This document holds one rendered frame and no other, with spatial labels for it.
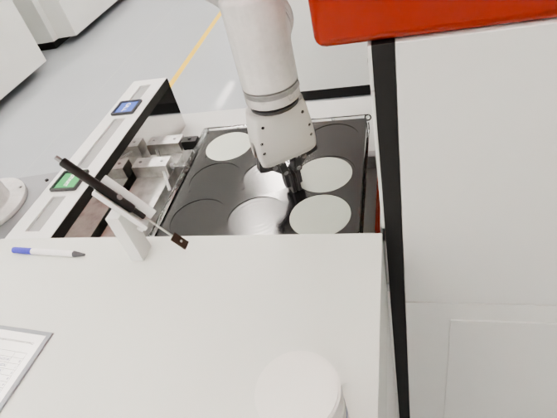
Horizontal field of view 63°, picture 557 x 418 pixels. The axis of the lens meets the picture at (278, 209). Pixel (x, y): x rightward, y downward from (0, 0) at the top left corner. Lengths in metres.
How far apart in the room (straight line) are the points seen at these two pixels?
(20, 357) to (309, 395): 0.40
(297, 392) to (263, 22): 0.44
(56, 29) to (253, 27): 4.88
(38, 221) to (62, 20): 4.54
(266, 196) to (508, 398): 0.56
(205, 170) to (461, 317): 0.53
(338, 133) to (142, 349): 0.55
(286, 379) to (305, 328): 0.14
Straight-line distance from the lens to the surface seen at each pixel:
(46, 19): 5.44
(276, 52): 0.64
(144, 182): 0.99
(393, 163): 0.53
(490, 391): 0.95
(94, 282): 0.70
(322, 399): 0.38
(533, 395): 0.96
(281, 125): 0.70
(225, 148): 0.96
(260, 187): 0.83
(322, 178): 0.81
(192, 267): 0.64
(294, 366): 0.40
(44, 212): 0.91
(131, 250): 0.67
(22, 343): 0.69
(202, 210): 0.82
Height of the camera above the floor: 1.40
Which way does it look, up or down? 41 degrees down
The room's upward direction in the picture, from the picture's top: 16 degrees counter-clockwise
